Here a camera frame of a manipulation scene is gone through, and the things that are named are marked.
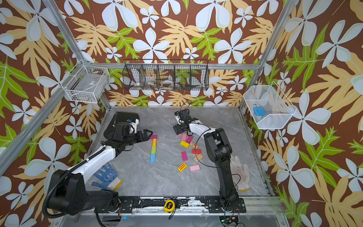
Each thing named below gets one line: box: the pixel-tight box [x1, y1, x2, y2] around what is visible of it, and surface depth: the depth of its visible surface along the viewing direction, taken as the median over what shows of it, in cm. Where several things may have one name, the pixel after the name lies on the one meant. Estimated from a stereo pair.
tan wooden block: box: [193, 153, 204, 163], surface depth 92 cm
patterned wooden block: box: [190, 141, 199, 149], surface depth 98 cm
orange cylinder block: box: [152, 138, 157, 147], surface depth 100 cm
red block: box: [191, 148, 202, 155], surface depth 97 cm
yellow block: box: [180, 140, 190, 149], surface depth 99 cm
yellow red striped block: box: [177, 162, 188, 173], surface depth 88 cm
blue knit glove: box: [91, 161, 123, 191], surface depth 84 cm
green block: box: [151, 145, 157, 155], surface depth 97 cm
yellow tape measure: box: [162, 199, 176, 213], surface depth 74 cm
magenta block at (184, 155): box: [181, 151, 188, 162], surface depth 95 cm
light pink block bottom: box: [189, 164, 200, 172], surface depth 88 cm
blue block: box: [150, 153, 156, 164], surface depth 93 cm
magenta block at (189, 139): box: [186, 135, 194, 144], surface depth 103 cm
